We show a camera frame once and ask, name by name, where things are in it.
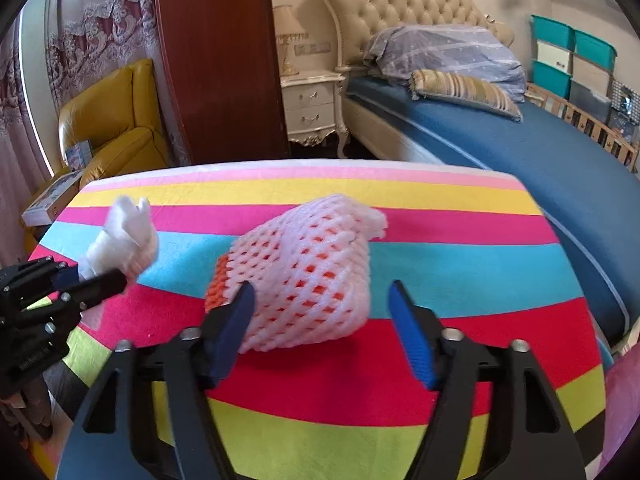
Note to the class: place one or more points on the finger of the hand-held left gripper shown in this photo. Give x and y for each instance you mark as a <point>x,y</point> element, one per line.
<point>67,277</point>
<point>100,285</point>

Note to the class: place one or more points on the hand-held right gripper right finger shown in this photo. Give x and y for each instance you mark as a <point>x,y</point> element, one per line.
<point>412,342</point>

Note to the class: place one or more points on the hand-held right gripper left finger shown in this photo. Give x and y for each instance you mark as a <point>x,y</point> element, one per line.
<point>235,332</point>

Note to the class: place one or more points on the orange fruit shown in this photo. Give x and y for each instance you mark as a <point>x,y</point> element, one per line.
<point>216,287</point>

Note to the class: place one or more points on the white tissue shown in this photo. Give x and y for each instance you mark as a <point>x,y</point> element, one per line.
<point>125,240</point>

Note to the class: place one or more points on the pink lined waste bin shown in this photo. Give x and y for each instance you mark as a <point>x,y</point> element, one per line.
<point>625,400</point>

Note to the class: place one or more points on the person's left hand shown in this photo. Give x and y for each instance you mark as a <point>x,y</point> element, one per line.
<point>25,412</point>

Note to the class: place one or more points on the white flat cardboard box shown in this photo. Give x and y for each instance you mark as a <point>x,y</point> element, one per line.
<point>52,197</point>

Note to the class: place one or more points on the striped colourful tablecloth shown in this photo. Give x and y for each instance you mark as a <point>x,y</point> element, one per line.
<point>450,270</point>

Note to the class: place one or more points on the colourful printed packet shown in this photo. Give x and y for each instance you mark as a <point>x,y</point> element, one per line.
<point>79,155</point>

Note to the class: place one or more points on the yellow leather armchair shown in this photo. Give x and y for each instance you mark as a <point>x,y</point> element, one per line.
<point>115,110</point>

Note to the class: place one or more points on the blue mattress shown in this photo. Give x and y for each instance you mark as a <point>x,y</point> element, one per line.
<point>550,170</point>

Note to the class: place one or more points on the cream nightstand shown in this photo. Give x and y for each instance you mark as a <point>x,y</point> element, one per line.
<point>310,110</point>

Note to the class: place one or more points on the brown wooden panel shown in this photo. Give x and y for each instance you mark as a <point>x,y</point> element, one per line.
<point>220,60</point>

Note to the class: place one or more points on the striped pillow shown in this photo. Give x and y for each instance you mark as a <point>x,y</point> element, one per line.
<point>465,91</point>

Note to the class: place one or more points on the lace curtain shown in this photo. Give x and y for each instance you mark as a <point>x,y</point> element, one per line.
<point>100,20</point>

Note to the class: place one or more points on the grey blue duvet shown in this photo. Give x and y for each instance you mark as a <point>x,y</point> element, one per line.
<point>450,50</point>

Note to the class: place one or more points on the table lamp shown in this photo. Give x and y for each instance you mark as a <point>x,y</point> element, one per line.
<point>287,30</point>

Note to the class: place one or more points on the checkered bag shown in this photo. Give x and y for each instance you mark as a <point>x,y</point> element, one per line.
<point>627,96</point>

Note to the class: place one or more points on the beige tufted bed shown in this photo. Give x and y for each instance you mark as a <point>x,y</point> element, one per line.
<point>400,5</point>

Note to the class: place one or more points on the stack of plastic storage boxes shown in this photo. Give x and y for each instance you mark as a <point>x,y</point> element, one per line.
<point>552,35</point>

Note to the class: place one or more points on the wooden bed rail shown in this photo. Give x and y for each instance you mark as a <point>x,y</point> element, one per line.
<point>600,135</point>

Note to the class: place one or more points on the wall switch panel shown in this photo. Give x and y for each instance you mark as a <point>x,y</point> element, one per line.
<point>312,49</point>

